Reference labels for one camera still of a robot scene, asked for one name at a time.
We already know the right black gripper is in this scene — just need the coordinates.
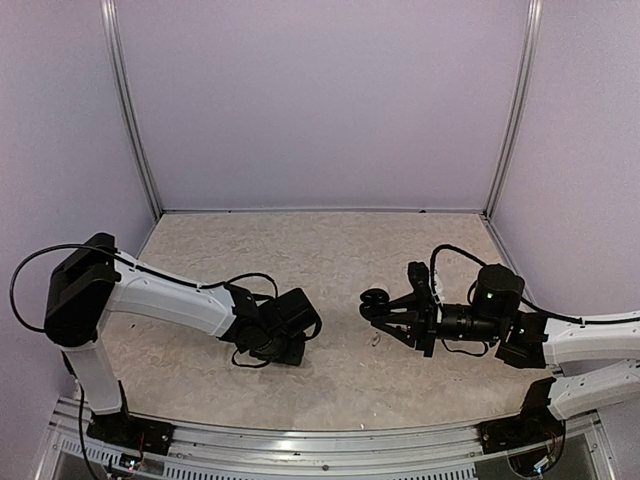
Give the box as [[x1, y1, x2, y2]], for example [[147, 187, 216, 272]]
[[372, 291, 505, 357]]

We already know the front aluminium rail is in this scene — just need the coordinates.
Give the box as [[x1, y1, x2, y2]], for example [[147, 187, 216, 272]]
[[47, 394, 609, 480]]

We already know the right aluminium frame post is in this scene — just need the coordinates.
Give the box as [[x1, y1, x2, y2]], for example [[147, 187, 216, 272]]
[[483, 0, 543, 223]]

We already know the left aluminium frame post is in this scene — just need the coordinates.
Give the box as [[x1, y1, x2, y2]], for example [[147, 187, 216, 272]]
[[99, 0, 164, 221]]

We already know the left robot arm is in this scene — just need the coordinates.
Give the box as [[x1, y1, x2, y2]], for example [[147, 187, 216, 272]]
[[44, 233, 322, 445]]

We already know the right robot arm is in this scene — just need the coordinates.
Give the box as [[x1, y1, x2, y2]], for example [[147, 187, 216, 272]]
[[359, 262, 639, 444]]

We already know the black earbud charging case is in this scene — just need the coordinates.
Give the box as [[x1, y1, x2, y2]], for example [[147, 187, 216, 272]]
[[359, 288, 390, 321]]

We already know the aluminium frame post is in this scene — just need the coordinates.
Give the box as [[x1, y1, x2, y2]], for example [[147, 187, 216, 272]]
[[483, 0, 543, 223], [99, 0, 164, 221]]

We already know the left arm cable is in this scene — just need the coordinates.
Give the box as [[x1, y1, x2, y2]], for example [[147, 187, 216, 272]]
[[9, 243, 121, 332]]

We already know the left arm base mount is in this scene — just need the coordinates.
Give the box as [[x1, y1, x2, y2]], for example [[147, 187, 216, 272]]
[[87, 417, 176, 456]]

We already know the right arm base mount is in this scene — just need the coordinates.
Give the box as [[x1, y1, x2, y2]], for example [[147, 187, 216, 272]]
[[477, 413, 566, 454]]

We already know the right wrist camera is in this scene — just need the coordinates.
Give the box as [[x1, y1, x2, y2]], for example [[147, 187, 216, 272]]
[[407, 261, 441, 322]]

